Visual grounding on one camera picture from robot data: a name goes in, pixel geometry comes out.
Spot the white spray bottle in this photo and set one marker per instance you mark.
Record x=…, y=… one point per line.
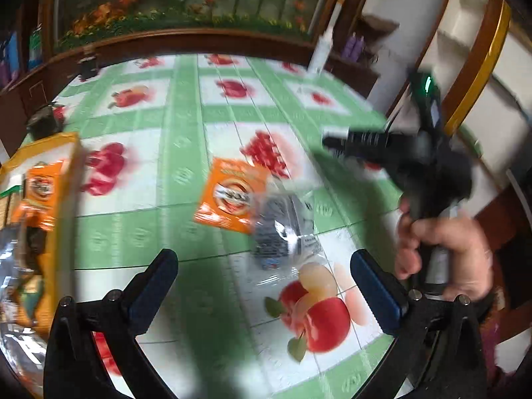
x=322, y=52

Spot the purple bottle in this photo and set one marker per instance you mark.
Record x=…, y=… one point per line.
x=348, y=46
x=359, y=48

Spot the blue bottle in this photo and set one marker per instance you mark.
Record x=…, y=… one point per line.
x=13, y=54

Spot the yellow cardboard box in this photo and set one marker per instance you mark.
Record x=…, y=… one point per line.
x=68, y=183

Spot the dark brown snack packet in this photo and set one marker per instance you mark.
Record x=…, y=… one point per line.
x=36, y=242

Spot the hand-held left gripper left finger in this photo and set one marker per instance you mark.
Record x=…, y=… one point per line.
x=151, y=295

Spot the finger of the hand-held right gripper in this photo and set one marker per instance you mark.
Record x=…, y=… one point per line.
x=357, y=142

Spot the small black object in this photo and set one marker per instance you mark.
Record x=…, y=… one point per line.
x=43, y=121
x=87, y=67

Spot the large orange snack packet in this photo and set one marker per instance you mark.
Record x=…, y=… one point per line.
x=39, y=191

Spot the green fruit print tablecloth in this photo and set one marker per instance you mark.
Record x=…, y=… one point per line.
x=187, y=91

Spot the person's right hand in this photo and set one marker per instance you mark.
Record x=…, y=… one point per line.
x=465, y=249

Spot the green white packet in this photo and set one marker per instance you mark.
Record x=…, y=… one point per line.
x=36, y=48

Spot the silver foil snack packet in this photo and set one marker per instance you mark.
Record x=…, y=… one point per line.
x=12, y=253

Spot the clear plastic snack packet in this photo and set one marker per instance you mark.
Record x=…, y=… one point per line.
x=282, y=224

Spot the wooden yellow trim frame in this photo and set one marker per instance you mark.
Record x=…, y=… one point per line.
x=478, y=87

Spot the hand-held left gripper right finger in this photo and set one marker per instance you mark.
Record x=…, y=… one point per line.
x=378, y=295

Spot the small orange snack packet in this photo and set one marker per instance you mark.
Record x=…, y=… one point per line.
x=228, y=193

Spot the green snack packet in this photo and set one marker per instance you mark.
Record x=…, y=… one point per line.
x=31, y=299

